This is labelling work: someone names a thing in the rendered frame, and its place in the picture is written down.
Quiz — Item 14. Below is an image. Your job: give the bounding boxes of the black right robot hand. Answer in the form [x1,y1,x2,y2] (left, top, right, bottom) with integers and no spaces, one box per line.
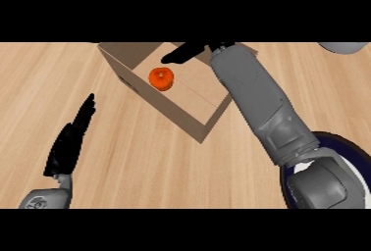
[160,41,237,65]

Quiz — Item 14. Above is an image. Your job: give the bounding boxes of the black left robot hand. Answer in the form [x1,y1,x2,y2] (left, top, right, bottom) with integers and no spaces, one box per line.
[42,92,98,178]

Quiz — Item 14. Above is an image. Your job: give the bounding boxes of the orange squash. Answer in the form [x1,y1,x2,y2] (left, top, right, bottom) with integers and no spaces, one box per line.
[147,67,178,92]

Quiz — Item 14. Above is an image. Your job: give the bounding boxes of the brown cardboard box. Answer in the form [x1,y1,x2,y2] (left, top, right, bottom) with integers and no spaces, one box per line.
[97,41,261,144]

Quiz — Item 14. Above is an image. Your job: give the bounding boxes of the white plate with blue rim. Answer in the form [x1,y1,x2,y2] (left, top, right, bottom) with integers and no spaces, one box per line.
[280,130,371,210]

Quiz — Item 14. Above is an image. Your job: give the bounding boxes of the grey rounded object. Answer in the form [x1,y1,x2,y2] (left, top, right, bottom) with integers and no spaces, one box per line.
[317,41,371,55]

